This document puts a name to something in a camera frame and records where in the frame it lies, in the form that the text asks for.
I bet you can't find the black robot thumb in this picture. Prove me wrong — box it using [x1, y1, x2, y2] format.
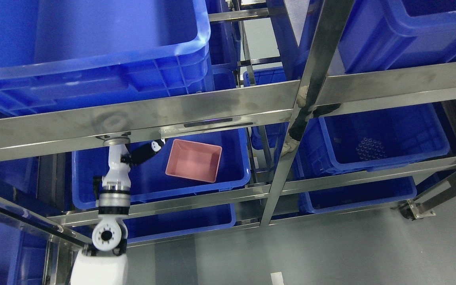
[129, 139, 166, 167]

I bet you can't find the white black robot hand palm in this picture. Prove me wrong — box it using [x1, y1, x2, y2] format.
[103, 144, 139, 186]

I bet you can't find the pink plastic storage box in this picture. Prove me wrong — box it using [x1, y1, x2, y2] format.
[165, 139, 222, 183]

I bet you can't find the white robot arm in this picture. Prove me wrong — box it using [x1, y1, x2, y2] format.
[69, 139, 166, 285]

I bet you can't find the blue shelf container holding box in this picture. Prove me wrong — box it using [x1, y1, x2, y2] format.
[71, 128, 251, 209]

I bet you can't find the steel shelf rack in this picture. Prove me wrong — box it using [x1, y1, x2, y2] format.
[0, 0, 456, 228]

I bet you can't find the lower left blue bin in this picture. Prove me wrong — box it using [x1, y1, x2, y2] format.
[124, 203, 236, 244]

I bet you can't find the large upper left blue bin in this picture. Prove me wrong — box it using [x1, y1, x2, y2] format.
[0, 0, 213, 116]

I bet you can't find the middle right blue bin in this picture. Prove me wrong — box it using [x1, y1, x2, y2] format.
[293, 103, 450, 179]

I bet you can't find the upper right blue bin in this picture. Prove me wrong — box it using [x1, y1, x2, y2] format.
[268, 0, 456, 76]

